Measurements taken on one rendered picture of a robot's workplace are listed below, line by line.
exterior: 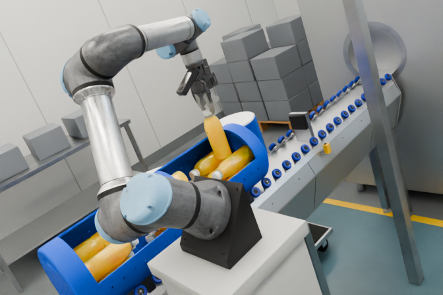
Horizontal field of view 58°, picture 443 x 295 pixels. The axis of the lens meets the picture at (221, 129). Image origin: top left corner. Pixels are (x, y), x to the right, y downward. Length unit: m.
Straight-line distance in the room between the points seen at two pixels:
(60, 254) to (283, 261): 0.65
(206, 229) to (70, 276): 0.45
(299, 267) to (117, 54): 0.73
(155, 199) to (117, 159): 0.21
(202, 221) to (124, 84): 4.21
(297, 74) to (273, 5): 2.45
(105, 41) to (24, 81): 3.65
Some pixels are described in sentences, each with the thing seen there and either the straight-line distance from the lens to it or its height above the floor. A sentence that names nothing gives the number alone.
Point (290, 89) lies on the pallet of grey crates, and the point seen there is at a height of 0.51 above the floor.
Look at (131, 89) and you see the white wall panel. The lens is 5.15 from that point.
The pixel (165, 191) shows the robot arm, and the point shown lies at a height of 1.40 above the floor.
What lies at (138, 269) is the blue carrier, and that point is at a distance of 1.36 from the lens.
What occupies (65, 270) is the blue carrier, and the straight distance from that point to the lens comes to 1.29.
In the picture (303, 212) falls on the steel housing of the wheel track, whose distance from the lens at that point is 1.98.
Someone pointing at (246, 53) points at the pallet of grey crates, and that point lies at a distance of 4.70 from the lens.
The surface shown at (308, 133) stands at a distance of 2.05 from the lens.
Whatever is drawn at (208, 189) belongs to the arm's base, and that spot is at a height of 1.33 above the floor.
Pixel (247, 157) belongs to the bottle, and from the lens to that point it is 1.65.
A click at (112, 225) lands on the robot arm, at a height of 1.34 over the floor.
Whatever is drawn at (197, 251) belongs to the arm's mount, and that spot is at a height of 1.17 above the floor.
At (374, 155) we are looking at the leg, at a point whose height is 0.46.
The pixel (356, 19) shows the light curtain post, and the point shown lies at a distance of 1.85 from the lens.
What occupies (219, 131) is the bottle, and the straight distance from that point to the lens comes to 1.60.
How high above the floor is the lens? 1.76
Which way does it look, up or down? 18 degrees down
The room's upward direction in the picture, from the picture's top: 20 degrees counter-clockwise
